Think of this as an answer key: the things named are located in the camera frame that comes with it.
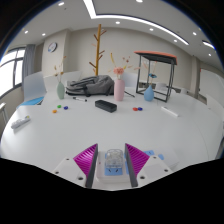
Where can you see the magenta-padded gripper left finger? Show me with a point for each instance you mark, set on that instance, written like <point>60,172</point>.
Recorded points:
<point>85,160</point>

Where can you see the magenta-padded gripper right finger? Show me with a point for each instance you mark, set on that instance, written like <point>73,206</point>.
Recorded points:
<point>136,159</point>

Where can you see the red round magnet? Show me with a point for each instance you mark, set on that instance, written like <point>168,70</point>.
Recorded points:
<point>135,109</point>

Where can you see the blue round magnet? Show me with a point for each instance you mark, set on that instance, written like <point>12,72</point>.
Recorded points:
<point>65,107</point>
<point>140,108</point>

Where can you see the orange round magnet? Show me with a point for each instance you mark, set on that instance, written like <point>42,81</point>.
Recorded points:
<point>54,111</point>

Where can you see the white remote control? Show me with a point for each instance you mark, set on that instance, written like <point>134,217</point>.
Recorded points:
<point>169,111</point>

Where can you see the black rectangular box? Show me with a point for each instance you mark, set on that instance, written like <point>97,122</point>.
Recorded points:
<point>106,105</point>

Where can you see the green round magnet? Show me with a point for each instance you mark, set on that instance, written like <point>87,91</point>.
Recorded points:
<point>59,106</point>

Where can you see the black marker pen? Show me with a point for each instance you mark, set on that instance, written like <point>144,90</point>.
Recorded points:
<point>80,99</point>

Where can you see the thin black rod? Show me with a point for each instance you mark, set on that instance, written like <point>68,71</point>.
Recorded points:
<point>129,94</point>

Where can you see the blue vase with flowers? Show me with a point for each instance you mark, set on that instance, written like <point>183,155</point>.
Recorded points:
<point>148,94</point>

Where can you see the pink vase with flowers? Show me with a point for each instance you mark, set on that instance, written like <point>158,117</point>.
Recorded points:
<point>119,90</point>

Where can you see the green vase with dried flowers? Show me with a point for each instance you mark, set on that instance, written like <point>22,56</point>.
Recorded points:
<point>60,91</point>

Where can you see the grey backpack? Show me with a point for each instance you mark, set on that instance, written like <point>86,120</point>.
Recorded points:
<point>91,85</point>

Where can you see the white handheld device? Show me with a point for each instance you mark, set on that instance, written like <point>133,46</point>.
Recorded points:
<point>20,122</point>

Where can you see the blue seat cushion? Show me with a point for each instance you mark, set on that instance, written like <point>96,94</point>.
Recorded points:
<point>31,101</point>

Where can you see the white plastic chair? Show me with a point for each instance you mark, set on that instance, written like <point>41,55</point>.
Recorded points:
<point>215,106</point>
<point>72,75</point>
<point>33,85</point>
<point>130,79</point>

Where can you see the whiteboard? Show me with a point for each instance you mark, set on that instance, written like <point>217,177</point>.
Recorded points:
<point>210,83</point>

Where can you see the wooden coat rack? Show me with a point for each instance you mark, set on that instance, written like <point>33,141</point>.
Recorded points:
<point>97,50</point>

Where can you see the grey curtain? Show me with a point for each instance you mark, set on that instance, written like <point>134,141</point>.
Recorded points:
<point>28,60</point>

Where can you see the window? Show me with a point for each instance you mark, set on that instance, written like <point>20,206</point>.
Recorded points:
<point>10,71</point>

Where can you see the short ceiling strip light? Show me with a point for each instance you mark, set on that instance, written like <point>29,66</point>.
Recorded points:
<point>208,44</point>

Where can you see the recessed ceiling spot lights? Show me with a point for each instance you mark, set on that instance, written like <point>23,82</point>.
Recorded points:
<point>117,22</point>

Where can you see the long curved ceiling strip light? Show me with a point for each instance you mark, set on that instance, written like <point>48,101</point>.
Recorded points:
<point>140,20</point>

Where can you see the black frame stand orange top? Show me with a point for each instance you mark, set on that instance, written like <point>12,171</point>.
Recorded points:
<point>156,56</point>

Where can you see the round wall clock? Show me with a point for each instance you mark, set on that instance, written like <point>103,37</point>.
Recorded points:
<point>52,47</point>

